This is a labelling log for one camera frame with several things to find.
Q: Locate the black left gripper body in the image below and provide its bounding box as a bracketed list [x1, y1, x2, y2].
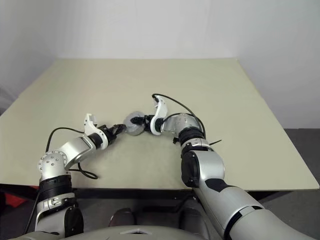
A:
[101, 124, 120, 146]

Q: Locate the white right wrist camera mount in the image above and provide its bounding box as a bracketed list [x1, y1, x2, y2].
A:
[149, 96, 169, 136]

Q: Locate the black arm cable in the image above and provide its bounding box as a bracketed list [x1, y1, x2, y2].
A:
[44, 127, 99, 180]
[151, 93, 206, 141]

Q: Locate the dark rounded shape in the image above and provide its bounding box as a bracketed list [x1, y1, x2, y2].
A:
[111, 207, 137, 227]

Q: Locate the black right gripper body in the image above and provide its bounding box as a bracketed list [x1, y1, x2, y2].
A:
[142, 114, 155, 133]

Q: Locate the black table frame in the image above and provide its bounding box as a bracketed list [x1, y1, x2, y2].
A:
[69, 188, 198, 213]

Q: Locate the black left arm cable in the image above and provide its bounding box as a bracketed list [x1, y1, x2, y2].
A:
[44, 127, 99, 180]

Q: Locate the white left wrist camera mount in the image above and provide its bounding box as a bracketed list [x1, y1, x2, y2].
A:
[83, 113, 109, 148]

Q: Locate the grey motor cover with circuit board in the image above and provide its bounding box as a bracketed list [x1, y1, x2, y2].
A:
[125, 111, 146, 129]

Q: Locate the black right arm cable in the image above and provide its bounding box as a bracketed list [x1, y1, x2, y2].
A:
[151, 93, 206, 141]

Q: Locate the red object under table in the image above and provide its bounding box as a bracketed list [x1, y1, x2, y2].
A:
[4, 193, 26, 208]

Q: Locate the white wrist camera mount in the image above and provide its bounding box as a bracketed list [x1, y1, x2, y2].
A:
[149, 96, 169, 136]
[83, 113, 109, 148]

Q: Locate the grey robot torso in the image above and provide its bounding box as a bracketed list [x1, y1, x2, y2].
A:
[22, 219, 226, 240]

